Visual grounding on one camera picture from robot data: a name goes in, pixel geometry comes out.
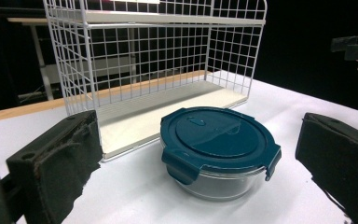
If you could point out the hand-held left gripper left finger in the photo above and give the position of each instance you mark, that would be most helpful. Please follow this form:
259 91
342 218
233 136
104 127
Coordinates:
59 161

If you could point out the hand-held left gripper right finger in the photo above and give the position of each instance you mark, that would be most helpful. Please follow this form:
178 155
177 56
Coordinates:
338 155

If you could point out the glass container with teal lid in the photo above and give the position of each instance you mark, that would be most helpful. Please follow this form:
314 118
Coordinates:
220 146

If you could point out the white metal stand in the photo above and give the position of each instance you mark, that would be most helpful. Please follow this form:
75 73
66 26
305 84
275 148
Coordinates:
40 59

